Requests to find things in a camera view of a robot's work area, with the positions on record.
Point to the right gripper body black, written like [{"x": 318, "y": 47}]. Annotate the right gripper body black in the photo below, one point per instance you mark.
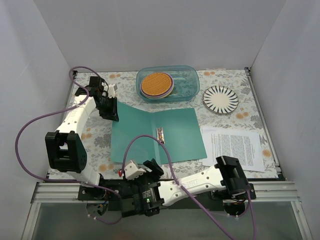
[{"x": 152, "y": 170}]

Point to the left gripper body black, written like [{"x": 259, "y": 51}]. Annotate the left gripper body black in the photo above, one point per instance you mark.
[{"x": 110, "y": 110}]

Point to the teal plastic folder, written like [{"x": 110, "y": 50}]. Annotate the teal plastic folder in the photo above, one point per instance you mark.
[{"x": 140, "y": 135}]

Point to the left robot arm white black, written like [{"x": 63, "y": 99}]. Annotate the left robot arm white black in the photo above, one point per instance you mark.
[{"x": 65, "y": 149}]

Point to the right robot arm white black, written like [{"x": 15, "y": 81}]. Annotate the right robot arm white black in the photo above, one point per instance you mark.
[{"x": 226, "y": 174}]

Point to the silver folder clip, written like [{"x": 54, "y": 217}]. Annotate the silver folder clip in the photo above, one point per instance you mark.
[{"x": 160, "y": 135}]

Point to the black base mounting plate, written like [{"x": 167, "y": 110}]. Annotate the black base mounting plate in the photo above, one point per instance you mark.
[{"x": 213, "y": 200}]

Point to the orange woven round coaster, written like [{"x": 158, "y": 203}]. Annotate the orange woven round coaster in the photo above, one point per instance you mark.
[{"x": 157, "y": 85}]

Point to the clear teal plastic container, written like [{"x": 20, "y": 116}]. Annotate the clear teal plastic container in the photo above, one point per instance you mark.
[{"x": 185, "y": 78}]

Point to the blue striped white plate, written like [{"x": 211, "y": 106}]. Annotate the blue striped white plate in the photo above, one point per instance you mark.
[{"x": 220, "y": 99}]

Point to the printed paper stack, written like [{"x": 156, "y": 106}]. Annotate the printed paper stack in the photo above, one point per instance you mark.
[{"x": 240, "y": 144}]

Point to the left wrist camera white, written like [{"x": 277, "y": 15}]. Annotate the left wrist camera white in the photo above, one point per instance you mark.
[{"x": 111, "y": 90}]

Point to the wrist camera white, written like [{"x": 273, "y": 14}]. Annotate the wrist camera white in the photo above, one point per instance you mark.
[
  {"x": 111, "y": 90},
  {"x": 131, "y": 171}
]

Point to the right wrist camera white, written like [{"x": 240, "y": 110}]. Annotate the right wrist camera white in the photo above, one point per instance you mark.
[{"x": 131, "y": 171}]

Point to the aluminium frame rail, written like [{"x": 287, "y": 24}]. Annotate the aluminium frame rail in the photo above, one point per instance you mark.
[{"x": 266, "y": 191}]

